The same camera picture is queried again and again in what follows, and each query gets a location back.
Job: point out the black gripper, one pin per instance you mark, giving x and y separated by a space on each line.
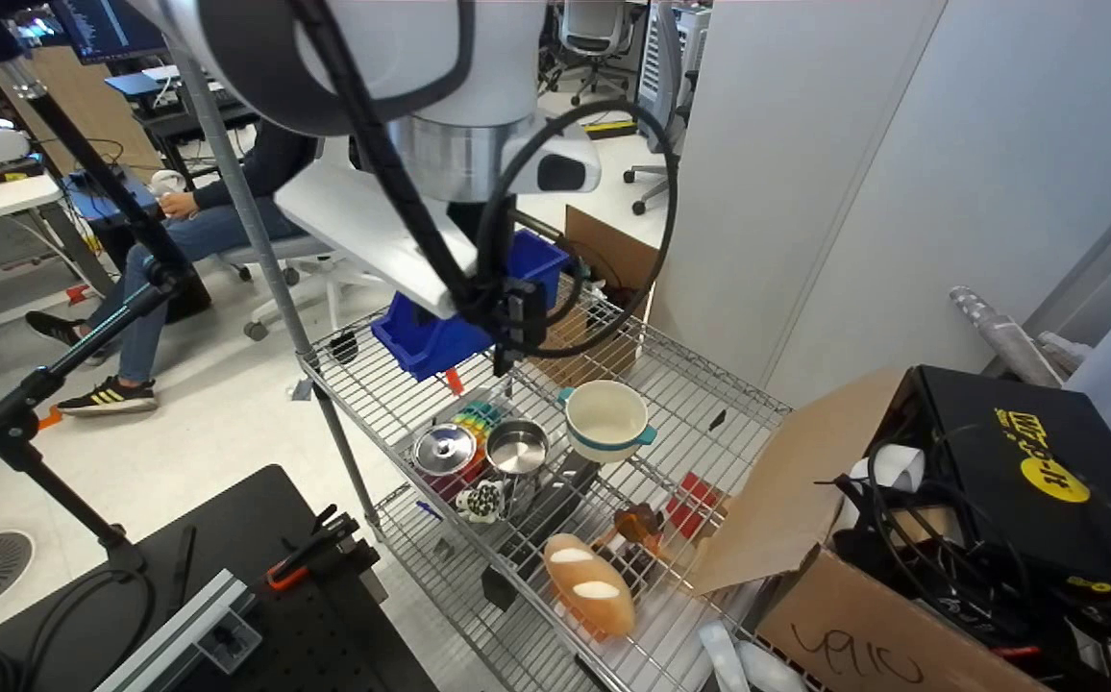
520 311

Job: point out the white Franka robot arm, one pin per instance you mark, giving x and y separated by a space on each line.
450 52

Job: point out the small orange object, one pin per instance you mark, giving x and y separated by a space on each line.
450 382

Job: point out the multicoloured toy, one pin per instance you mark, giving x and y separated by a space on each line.
482 412

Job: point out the blue plastic bin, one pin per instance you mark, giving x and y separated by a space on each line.
431 339

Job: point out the small silver metal pot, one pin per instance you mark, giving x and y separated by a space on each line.
515 448

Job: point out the silver metal lid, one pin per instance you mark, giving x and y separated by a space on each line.
438 449

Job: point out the black flat utensil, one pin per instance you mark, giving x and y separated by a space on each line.
554 496

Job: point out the brown cardboard piece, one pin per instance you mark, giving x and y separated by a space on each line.
614 255

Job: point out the small brown object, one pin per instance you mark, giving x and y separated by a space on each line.
638 524

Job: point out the black marker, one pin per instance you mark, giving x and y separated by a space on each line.
715 419

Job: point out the small black object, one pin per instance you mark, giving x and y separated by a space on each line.
499 585

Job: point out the white office chair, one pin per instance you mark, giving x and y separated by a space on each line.
305 251

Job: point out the red block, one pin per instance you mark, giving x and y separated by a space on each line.
693 503

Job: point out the bread loaf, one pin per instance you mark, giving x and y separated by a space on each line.
588 588

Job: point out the black clamp with orange trigger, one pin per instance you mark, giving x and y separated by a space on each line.
326 549

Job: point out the large open cardboard box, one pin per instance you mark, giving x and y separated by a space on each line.
786 501

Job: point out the grey mesh office chair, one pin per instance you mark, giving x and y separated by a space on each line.
595 30
661 79

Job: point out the seated person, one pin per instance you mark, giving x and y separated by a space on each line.
144 310

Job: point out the white plastic bottle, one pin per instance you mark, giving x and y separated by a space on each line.
731 658

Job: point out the white power adapter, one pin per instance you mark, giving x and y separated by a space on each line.
898 467

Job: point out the black case with yellow sticker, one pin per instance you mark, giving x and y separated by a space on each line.
964 423

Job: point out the white power strip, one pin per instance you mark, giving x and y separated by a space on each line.
998 328

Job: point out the leaning brown cardboard sheet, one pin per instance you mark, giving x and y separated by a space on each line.
80 97

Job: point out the computer monitor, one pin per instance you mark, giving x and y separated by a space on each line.
92 24

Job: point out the aluminium extrusion rail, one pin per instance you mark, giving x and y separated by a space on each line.
181 634

